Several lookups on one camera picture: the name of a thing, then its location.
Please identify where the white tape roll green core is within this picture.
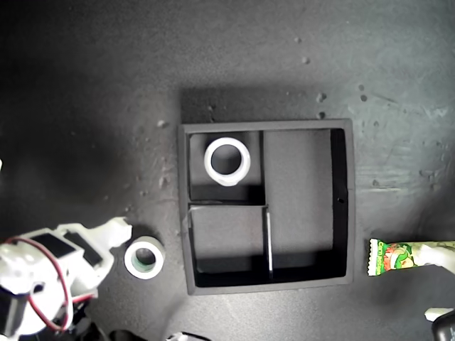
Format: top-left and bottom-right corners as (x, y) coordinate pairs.
(124, 236), (165, 281)

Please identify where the snack bar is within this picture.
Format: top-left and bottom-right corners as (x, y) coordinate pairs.
(365, 237), (455, 277)

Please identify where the plain white tape roll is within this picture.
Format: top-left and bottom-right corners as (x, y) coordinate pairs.
(203, 137), (252, 188)

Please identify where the black tray with wells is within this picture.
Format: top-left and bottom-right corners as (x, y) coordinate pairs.
(176, 118), (358, 296)

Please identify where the red arm wire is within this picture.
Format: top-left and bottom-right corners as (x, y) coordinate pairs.
(3, 237), (74, 333)

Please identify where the black camera box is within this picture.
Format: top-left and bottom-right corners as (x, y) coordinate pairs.
(431, 312), (455, 341)
(108, 329), (145, 341)

